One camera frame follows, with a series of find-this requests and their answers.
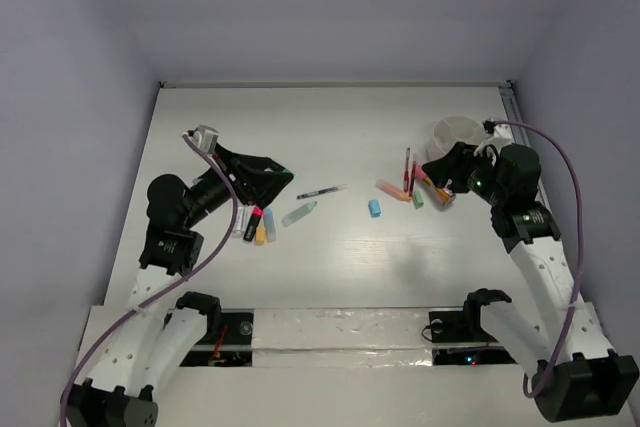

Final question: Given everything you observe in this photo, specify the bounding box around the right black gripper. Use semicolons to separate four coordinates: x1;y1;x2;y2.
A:
421;140;508;206

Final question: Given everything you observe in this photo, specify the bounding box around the black pink highlighter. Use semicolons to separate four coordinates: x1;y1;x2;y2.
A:
243;206;263;242

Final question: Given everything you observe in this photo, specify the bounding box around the clear blue capped pen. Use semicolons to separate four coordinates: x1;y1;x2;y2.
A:
233;205;250;237

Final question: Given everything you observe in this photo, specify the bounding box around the green pastel highlighter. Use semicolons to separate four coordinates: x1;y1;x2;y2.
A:
282;202;317;227

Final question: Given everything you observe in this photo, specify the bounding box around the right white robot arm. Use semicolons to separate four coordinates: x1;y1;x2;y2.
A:
422;142;639;422

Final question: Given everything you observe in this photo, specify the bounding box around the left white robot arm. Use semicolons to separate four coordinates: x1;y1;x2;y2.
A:
60;132;294;426

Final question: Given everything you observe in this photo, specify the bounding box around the red gel pen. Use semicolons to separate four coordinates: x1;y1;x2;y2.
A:
408;154;417;198
403;147;411;194

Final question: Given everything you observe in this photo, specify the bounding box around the white round pen holder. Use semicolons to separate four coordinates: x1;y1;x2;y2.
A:
426;116;486;162

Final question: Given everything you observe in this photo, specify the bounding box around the orange pastel highlighter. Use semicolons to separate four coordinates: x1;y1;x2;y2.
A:
376;180;411;202

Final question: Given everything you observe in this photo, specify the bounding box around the orange capped highlighter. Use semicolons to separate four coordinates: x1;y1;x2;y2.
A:
254;225;267;245

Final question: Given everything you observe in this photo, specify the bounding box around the blue marker cap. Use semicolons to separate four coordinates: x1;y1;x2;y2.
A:
368;199;381;218

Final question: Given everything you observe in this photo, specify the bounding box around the dark blue gel pen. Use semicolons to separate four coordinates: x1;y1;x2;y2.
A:
296;184;347;200

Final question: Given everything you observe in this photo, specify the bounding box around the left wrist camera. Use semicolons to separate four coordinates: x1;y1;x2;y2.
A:
184;124;219;156

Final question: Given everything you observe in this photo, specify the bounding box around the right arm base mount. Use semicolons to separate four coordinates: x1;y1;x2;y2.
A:
421;310;515;366

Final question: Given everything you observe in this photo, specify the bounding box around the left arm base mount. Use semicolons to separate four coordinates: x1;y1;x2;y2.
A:
180;310;254;367

